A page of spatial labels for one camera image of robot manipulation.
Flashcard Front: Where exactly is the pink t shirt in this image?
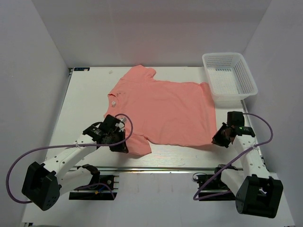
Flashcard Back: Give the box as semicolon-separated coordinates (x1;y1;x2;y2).
106;65;217;156

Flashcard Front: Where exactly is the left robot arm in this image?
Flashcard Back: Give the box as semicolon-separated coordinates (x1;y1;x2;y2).
22;114;132;211

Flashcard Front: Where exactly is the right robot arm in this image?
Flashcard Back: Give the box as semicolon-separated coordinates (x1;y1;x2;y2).
212;111;283;218

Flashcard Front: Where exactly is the white plastic basket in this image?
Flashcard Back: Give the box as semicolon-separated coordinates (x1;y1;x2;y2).
202;52;258;103

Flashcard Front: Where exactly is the blue table label sticker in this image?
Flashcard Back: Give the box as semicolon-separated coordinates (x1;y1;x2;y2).
73;67;90;71

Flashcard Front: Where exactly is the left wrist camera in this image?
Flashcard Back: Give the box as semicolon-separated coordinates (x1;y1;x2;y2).
116;117;127;130

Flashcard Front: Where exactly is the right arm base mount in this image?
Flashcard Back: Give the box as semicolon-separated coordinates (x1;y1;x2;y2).
193;165;243;201

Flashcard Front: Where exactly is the aluminium table edge rail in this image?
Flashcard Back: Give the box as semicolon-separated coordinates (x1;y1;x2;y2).
71;166;244;173

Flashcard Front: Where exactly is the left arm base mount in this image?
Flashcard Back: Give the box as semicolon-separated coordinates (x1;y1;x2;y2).
69;169;119;201

